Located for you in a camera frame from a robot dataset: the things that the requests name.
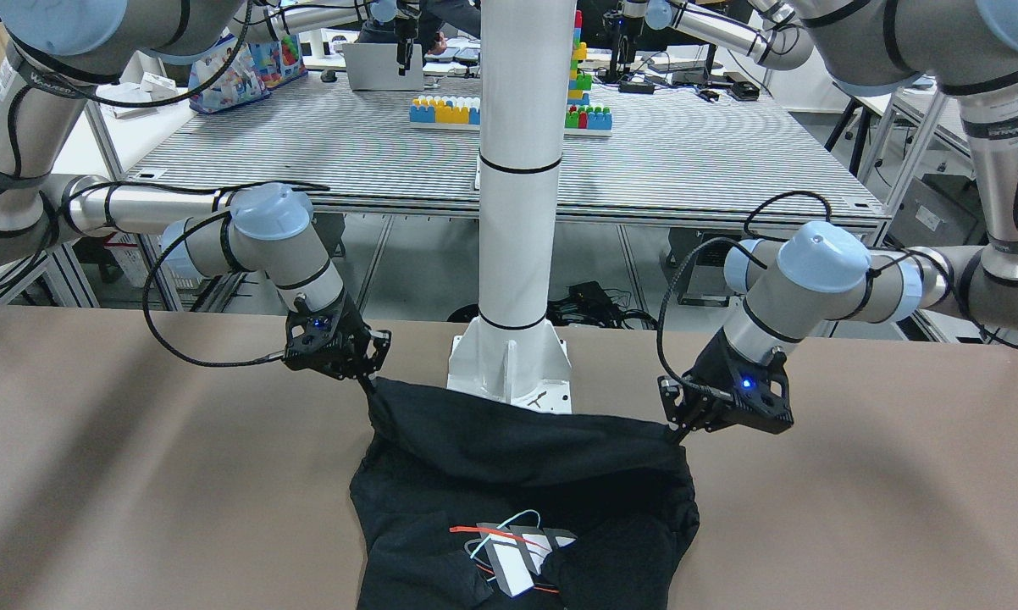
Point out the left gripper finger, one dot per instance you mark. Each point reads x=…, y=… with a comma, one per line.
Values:
x=678, y=435

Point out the colourful toy block set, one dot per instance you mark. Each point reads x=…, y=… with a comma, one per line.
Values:
x=529, y=73

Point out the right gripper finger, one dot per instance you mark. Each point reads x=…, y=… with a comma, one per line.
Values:
x=368, y=386

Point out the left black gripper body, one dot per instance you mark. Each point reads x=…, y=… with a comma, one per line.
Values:
x=712, y=369

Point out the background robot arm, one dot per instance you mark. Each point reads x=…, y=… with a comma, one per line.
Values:
x=781, y=44

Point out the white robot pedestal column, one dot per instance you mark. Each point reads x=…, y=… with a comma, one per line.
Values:
x=510, y=352

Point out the silver laptop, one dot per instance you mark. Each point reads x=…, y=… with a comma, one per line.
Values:
x=379, y=67

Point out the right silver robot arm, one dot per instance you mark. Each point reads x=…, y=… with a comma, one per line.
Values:
x=59, y=54

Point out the colourful gift bag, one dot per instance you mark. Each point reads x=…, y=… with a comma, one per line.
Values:
x=258, y=70

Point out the striped aluminium work table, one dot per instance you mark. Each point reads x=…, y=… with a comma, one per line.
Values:
x=671, y=159

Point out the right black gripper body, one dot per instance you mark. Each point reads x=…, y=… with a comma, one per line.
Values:
x=353, y=335

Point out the black t-shirt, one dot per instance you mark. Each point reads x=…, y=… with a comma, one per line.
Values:
x=443, y=464

